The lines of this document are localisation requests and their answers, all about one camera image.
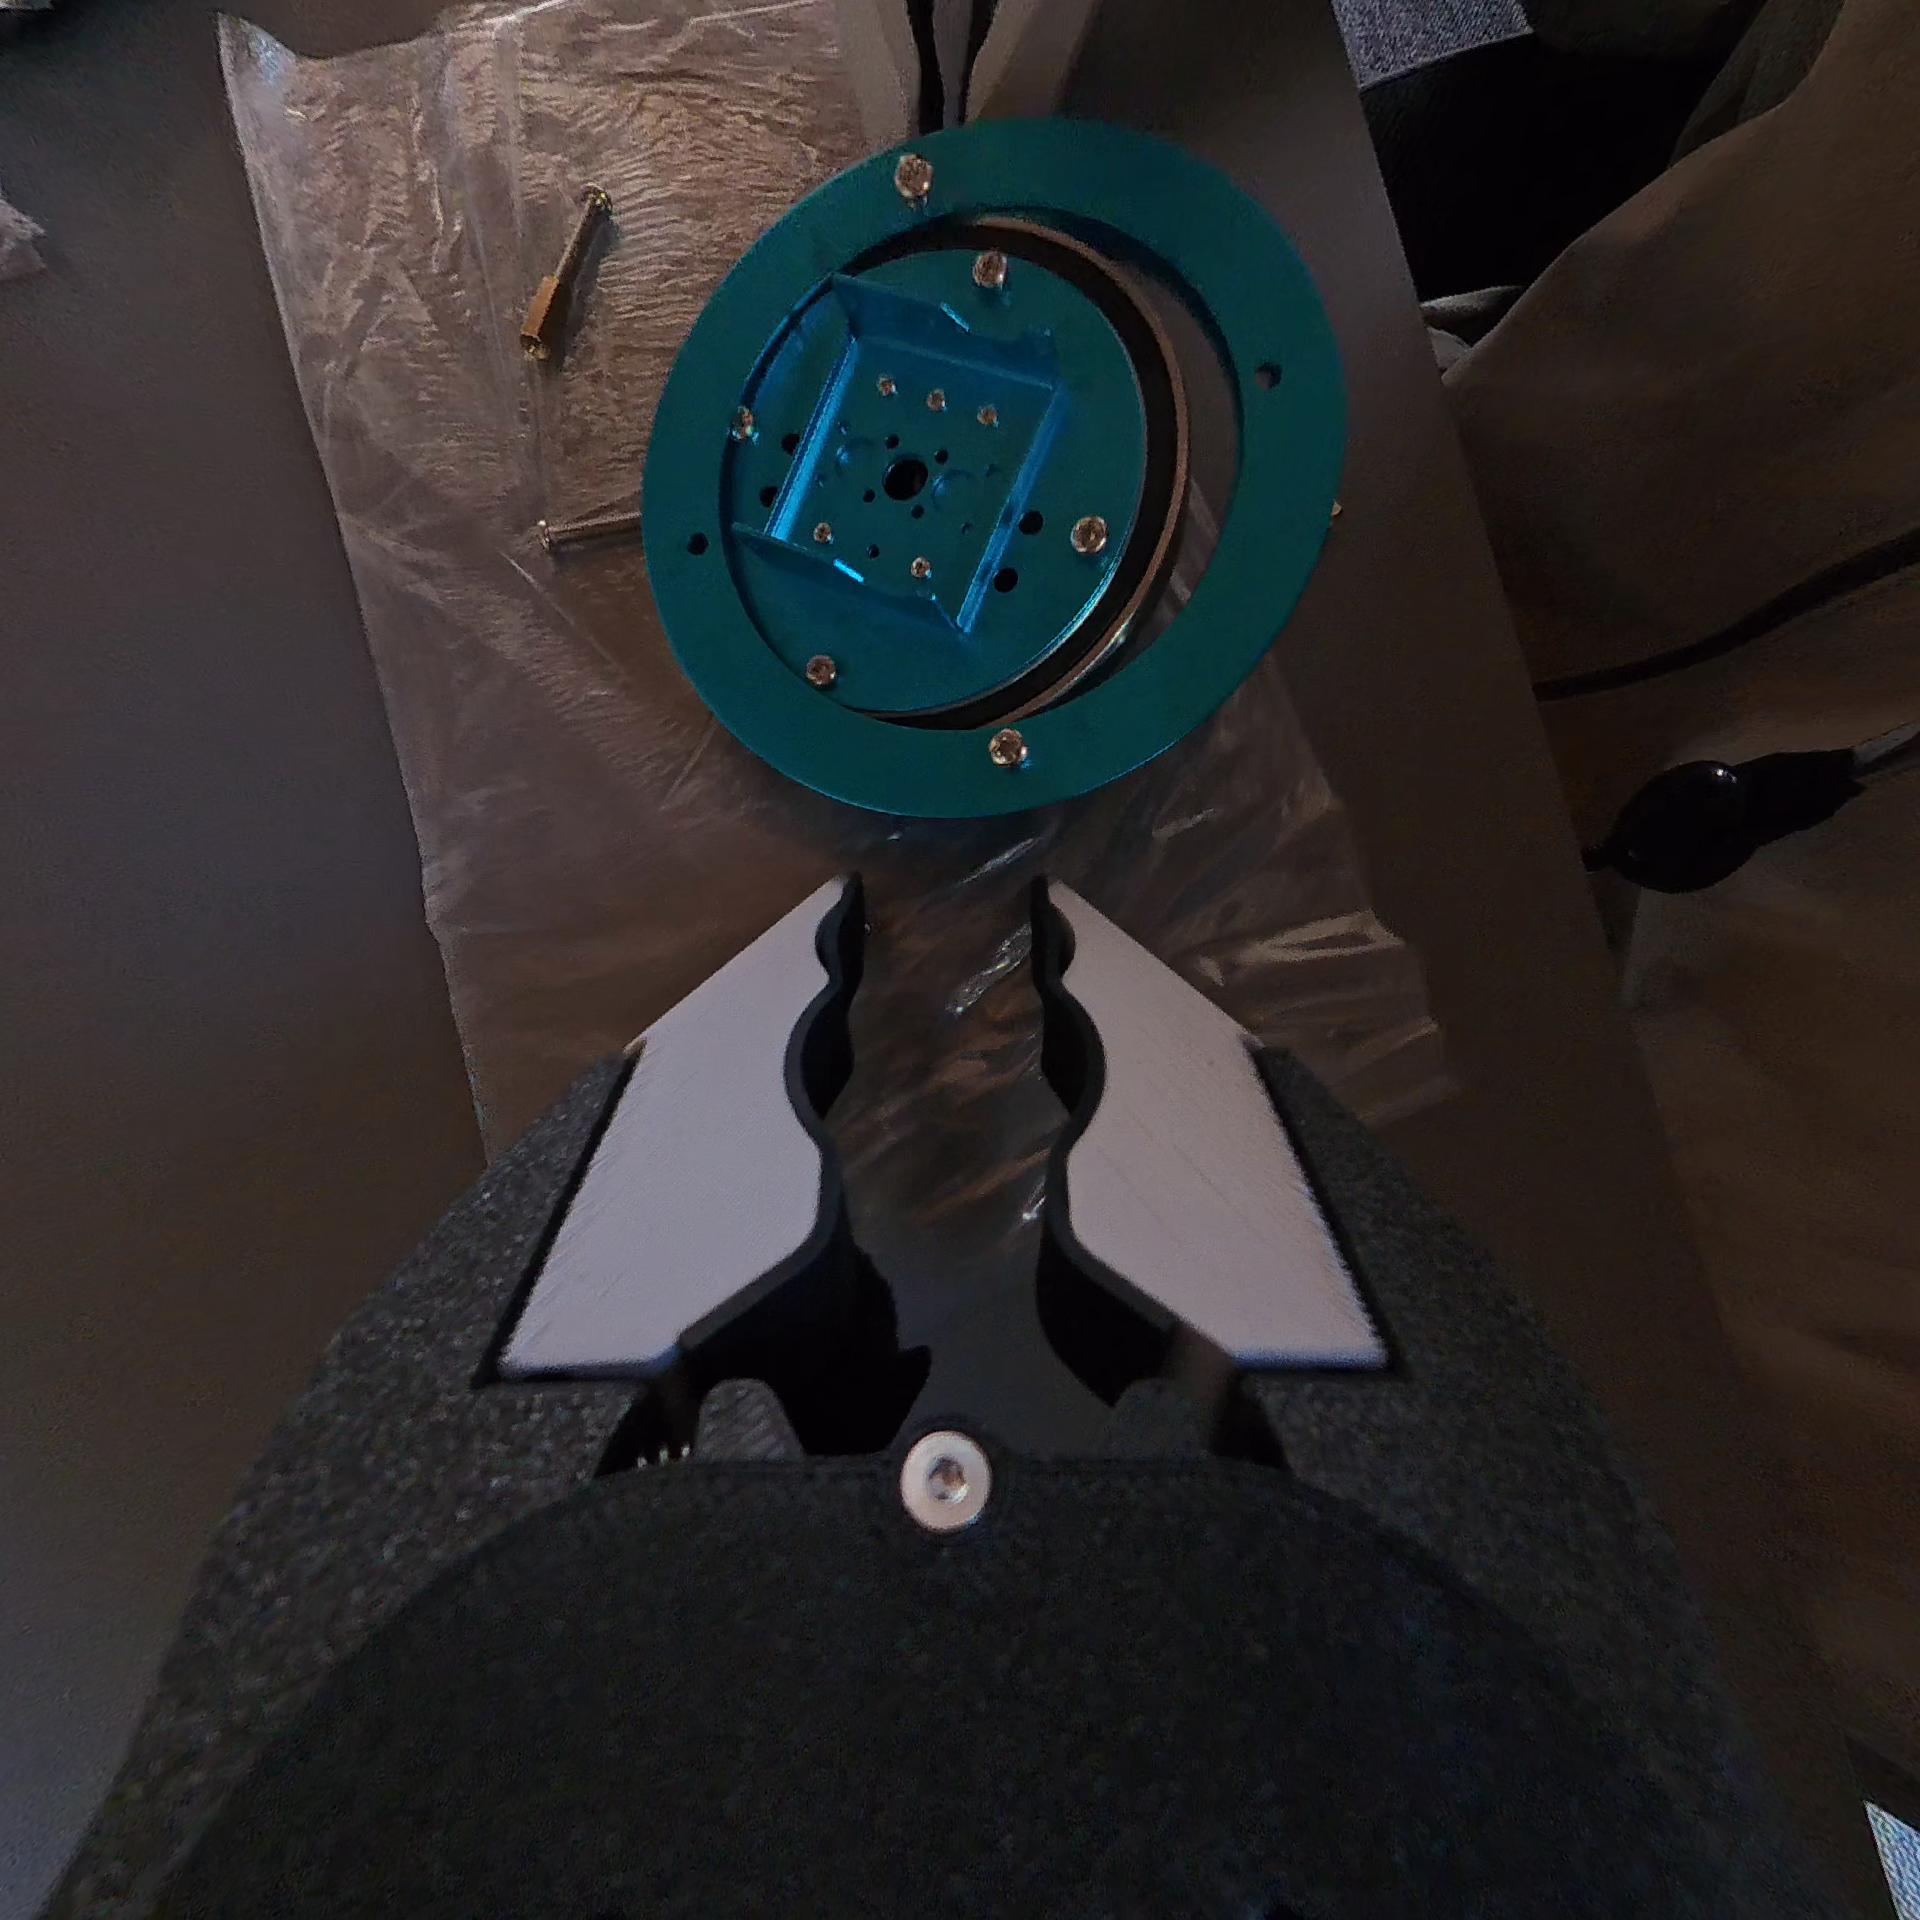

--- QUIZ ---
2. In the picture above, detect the blue round turntable assembly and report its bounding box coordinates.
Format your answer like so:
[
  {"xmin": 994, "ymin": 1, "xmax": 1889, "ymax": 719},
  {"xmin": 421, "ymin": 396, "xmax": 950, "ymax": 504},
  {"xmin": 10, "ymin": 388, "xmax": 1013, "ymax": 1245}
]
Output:
[{"xmin": 641, "ymin": 115, "xmax": 1348, "ymax": 820}]

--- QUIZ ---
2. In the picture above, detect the black oval cord toggle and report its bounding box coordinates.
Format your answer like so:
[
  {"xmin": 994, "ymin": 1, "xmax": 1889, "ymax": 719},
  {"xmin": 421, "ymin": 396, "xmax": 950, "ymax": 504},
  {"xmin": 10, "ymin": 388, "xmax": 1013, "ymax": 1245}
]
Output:
[{"xmin": 1582, "ymin": 756, "xmax": 1869, "ymax": 898}]

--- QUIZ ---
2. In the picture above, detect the person's beige jacket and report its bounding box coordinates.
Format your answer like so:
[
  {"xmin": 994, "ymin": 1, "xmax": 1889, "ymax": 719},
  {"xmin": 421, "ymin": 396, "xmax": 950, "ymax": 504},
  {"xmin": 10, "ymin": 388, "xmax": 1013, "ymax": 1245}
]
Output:
[{"xmin": 1425, "ymin": 0, "xmax": 1920, "ymax": 1786}]

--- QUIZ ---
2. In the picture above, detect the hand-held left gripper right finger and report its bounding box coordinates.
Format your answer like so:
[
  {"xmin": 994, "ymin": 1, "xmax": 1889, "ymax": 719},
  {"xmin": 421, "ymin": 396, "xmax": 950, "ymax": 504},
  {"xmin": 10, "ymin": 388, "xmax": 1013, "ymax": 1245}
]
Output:
[{"xmin": 1027, "ymin": 875, "xmax": 1392, "ymax": 1445}]

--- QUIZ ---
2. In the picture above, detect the black cable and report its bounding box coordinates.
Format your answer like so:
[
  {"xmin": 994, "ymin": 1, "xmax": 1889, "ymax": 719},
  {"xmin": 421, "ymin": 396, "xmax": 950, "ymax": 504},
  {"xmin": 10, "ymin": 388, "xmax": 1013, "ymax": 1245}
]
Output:
[{"xmin": 1529, "ymin": 547, "xmax": 1920, "ymax": 707}]

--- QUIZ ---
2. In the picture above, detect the dark cloth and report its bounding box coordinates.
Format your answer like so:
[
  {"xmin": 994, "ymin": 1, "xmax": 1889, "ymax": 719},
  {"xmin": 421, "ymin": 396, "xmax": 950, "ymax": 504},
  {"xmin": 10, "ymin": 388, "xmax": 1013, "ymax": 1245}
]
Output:
[{"xmin": 1356, "ymin": 0, "xmax": 1765, "ymax": 302}]

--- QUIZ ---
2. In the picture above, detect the brass hex standoff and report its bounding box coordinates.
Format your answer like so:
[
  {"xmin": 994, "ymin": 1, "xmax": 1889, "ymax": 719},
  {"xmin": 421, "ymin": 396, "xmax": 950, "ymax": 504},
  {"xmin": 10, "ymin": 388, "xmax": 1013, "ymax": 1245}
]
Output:
[{"xmin": 517, "ymin": 182, "xmax": 613, "ymax": 362}]

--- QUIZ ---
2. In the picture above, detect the clear plastic bag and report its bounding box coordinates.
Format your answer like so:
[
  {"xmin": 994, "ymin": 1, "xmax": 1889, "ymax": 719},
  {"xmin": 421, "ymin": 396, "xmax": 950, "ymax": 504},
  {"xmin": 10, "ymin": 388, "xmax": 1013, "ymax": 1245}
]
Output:
[{"xmin": 217, "ymin": 0, "xmax": 1460, "ymax": 1144}]

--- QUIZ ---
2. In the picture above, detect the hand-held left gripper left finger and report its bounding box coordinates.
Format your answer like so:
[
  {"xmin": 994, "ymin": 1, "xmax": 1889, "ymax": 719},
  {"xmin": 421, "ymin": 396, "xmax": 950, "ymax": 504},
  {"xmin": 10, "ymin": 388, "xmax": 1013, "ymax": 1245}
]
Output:
[{"xmin": 490, "ymin": 875, "xmax": 904, "ymax": 1450}]

